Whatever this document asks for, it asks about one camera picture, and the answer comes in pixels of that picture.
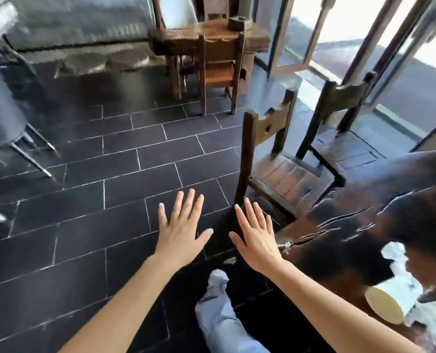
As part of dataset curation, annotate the person's left hand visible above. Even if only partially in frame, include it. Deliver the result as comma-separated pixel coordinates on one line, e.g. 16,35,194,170
153,189,214,269

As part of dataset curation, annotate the person's right hand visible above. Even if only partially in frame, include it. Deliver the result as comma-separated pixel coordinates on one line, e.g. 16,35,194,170
229,198,287,277

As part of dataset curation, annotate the person's left forearm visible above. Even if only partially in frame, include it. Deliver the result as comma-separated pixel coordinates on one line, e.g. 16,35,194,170
58,253,194,353

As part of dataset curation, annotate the person's right forearm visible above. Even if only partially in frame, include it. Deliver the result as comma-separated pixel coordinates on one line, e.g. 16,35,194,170
264,259,426,353

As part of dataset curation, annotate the brown slatted wooden chair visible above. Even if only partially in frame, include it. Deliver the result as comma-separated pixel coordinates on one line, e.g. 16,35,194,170
234,90,337,222

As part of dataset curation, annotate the person's leg in blue jeans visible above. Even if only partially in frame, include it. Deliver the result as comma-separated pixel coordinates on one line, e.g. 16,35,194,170
195,285,272,353

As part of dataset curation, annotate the wooden chair with orange seat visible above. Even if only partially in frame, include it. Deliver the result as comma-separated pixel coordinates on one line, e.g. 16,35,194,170
197,33,246,116

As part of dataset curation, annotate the white crumpled paper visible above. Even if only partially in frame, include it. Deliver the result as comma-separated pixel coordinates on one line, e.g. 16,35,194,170
381,242,436,339

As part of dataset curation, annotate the dark wooden chair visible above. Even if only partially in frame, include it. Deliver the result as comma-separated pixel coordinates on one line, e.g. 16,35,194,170
295,71,379,173

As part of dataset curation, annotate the rustic wooden table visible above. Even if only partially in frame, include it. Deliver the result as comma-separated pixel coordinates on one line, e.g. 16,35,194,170
148,19,272,101

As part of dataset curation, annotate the dark square holder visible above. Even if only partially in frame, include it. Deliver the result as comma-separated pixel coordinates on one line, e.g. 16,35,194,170
228,16,254,33

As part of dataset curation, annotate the black chair with metal legs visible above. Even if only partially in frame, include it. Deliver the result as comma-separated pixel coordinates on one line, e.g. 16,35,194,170
0,48,62,178

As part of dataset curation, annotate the carved wooden chair back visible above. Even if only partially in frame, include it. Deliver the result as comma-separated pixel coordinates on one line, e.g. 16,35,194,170
203,0,241,21

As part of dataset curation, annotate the glass door with wooden frame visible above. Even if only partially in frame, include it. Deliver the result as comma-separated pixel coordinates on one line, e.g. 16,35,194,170
267,0,355,78
343,0,436,115

